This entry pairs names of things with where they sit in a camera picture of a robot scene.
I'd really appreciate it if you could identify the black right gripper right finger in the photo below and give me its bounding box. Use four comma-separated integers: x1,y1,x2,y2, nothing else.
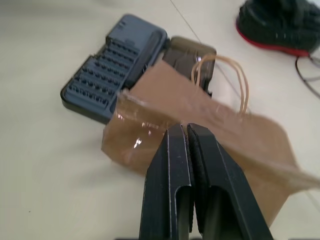
186,122,275,240

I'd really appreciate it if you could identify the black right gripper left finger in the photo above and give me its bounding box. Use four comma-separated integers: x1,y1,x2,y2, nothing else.
136,123,196,240

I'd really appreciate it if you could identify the brown paper bag with handles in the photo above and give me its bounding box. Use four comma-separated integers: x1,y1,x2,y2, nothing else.
100,54,320,227

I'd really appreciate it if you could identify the dark blue plastic case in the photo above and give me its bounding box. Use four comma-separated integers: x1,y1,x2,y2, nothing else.
59,13,218,125

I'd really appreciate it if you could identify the black knit shoe red sole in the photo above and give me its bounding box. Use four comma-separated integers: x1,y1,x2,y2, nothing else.
235,0,320,57

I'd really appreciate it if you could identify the thin black cable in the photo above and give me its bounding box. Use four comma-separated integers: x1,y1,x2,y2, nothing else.
295,54,320,99

